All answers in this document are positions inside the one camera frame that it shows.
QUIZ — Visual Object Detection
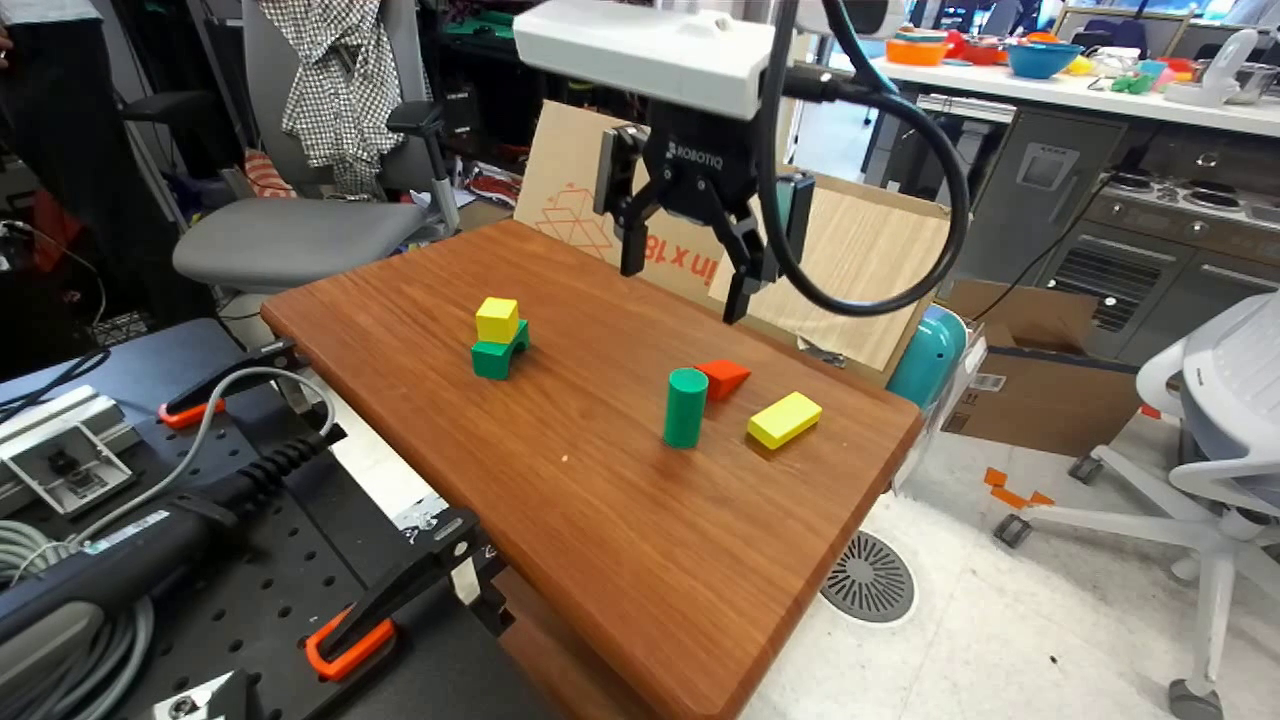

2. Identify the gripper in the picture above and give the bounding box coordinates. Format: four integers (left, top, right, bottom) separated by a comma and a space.
594, 104, 817, 327

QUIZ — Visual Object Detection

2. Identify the red triangular block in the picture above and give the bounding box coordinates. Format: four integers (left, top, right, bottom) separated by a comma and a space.
695, 359, 753, 404

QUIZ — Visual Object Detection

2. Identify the green cylindrical block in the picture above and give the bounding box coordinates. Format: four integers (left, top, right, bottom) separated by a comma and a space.
662, 367, 710, 450

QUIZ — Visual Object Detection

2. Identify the yellow rectangular block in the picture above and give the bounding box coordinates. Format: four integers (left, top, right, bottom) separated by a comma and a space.
746, 391, 824, 451

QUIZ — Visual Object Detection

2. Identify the yellow cube block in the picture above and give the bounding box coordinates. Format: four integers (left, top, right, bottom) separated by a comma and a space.
475, 296, 522, 345

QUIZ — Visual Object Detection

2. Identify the green arch block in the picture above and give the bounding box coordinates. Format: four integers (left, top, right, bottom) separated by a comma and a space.
470, 320, 531, 382

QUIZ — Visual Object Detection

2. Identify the light wooden board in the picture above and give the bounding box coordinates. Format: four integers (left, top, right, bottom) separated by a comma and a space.
708, 172, 952, 377

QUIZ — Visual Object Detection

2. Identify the teal round container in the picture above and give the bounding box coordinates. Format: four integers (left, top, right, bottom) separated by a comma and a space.
884, 304, 970, 412

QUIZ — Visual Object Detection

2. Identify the orange bowl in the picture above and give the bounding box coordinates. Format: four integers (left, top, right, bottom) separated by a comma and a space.
885, 34, 950, 69

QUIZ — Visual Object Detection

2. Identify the round floor drain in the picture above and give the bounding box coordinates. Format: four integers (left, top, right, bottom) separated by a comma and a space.
819, 529, 917, 627

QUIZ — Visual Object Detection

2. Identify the brown cardboard box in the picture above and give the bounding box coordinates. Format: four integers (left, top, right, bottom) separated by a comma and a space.
938, 279, 1147, 459

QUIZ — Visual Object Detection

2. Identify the grey office chair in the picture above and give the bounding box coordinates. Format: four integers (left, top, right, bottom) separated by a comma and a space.
120, 0, 463, 297

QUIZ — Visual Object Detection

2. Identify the checked cloth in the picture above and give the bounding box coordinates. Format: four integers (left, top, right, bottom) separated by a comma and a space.
258, 0, 407, 197

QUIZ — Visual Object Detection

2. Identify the orange floor tape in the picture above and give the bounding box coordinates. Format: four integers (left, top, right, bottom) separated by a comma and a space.
983, 466, 1057, 512

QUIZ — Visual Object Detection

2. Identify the blue bowl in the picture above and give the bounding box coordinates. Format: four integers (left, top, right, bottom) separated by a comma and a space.
1006, 40, 1084, 81

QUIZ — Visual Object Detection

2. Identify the grey toy kitchen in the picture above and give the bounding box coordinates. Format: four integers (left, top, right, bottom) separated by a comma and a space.
948, 98, 1280, 367

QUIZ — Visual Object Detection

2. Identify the white office chair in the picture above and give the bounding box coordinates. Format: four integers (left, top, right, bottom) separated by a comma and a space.
992, 290, 1280, 720

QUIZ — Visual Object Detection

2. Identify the white toy mixer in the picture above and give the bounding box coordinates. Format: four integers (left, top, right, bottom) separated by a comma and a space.
1163, 27, 1263, 108

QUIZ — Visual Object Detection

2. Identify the silver metal box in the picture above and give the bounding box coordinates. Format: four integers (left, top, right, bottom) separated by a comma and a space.
0, 384, 142, 519

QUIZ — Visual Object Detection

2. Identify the black clamp with orange handle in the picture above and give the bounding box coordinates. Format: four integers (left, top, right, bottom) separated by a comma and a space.
156, 339, 303, 432
303, 506, 515, 685

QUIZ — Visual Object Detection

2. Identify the black cable connector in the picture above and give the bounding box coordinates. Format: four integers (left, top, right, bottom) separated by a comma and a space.
0, 424, 348, 653

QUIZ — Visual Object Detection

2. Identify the black cable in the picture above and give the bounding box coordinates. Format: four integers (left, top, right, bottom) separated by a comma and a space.
0, 348, 113, 423

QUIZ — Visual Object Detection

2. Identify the coil of grey cable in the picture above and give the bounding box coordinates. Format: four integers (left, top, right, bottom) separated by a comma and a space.
0, 519, 157, 720

